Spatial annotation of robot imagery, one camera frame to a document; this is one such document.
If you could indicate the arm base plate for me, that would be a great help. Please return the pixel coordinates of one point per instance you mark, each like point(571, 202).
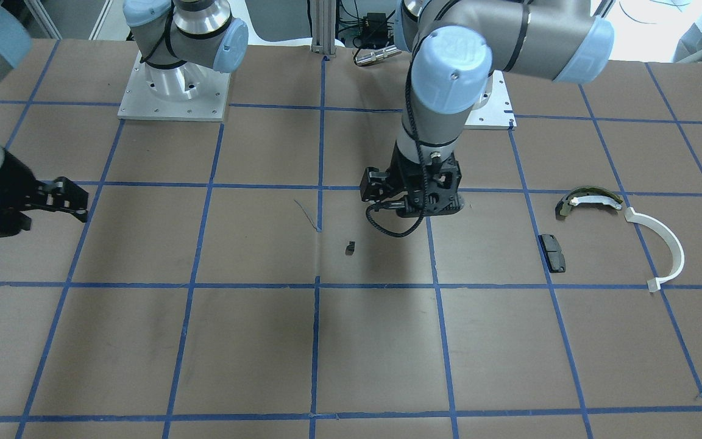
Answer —
point(186, 93)
point(493, 110)

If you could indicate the white curved plastic part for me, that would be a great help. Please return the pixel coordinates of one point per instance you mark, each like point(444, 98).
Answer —
point(671, 240)

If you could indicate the olive curved brake shoe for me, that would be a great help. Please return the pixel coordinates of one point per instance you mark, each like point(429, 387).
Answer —
point(588, 194)

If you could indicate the silver metal connector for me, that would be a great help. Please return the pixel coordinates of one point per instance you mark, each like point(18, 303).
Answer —
point(376, 55)

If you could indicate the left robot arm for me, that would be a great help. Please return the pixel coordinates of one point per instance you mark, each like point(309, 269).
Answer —
point(455, 46)

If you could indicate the aluminium frame post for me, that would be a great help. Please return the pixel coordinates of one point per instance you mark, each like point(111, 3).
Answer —
point(322, 19)

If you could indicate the dark grey brake pad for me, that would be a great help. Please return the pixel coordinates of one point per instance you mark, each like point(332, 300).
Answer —
point(553, 253)

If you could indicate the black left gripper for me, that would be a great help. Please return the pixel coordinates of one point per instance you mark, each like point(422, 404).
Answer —
point(373, 185)

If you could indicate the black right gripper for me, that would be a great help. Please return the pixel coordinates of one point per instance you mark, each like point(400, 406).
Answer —
point(11, 185)

